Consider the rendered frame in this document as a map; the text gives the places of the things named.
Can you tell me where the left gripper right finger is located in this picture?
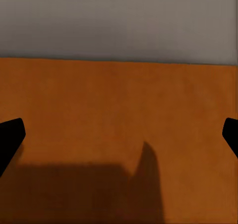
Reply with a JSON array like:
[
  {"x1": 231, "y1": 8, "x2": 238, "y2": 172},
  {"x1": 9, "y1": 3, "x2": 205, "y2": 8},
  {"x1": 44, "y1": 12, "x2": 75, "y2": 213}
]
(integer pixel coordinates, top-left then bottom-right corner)
[{"x1": 222, "y1": 118, "x2": 238, "y2": 158}]

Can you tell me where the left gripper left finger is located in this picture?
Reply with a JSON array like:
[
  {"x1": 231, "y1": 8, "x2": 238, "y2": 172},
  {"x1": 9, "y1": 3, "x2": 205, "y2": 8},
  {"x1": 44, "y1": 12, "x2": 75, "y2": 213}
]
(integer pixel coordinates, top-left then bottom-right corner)
[{"x1": 0, "y1": 118, "x2": 26, "y2": 177}]

